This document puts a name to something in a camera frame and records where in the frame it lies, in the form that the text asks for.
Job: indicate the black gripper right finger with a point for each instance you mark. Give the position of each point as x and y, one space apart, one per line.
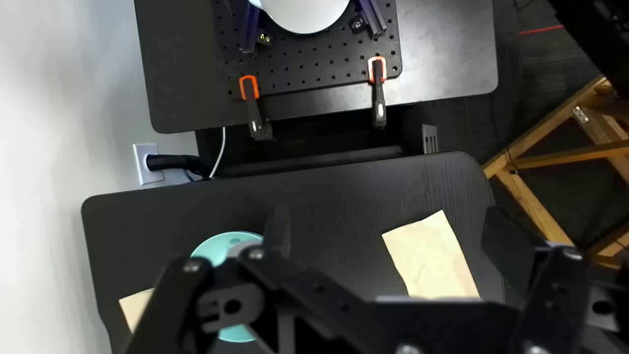
549 277

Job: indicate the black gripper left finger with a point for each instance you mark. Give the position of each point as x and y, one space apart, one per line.
189 307

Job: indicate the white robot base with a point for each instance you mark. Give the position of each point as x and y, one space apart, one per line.
303 16

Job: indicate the blue bowl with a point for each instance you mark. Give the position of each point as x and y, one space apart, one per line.
217 250

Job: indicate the tan napkin at edge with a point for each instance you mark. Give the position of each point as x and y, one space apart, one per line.
134 305

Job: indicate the tan paper napkin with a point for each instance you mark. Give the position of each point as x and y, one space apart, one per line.
429 260

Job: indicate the black perforated mounting board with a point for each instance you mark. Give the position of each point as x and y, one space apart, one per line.
291 63

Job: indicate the wooden easel frame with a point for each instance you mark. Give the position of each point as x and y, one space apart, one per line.
602 114

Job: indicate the white wall outlet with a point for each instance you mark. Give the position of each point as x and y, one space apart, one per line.
140 157

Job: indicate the orange handled clamp left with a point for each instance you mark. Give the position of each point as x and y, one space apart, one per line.
250 94

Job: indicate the orange handled clamp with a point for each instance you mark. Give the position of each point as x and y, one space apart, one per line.
250 94
376 77

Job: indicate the orange handled clamp right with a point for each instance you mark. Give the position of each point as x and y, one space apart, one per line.
376 77

